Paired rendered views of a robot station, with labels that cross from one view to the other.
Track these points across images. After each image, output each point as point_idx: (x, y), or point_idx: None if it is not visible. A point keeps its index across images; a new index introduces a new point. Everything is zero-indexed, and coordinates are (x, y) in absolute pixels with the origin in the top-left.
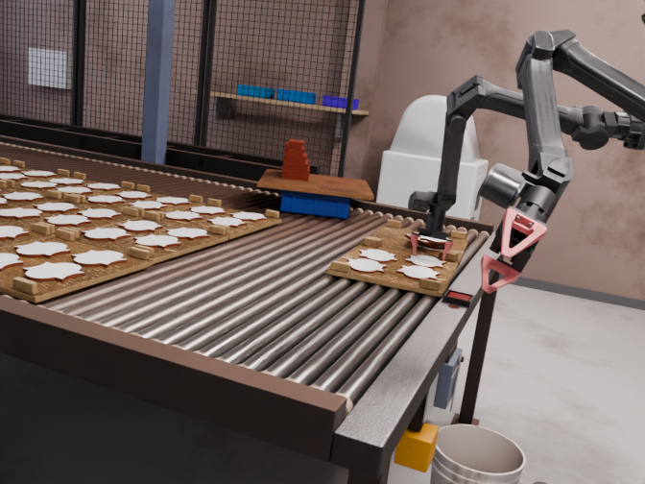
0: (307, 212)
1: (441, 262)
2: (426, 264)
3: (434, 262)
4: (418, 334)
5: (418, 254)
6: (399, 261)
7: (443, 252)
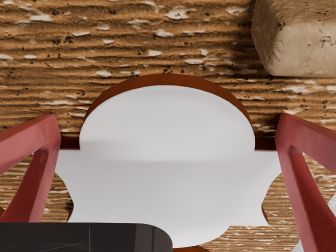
0: None
1: (271, 179)
2: (183, 235)
3: (220, 199)
4: None
5: (43, 8)
6: (50, 219)
7: (299, 225)
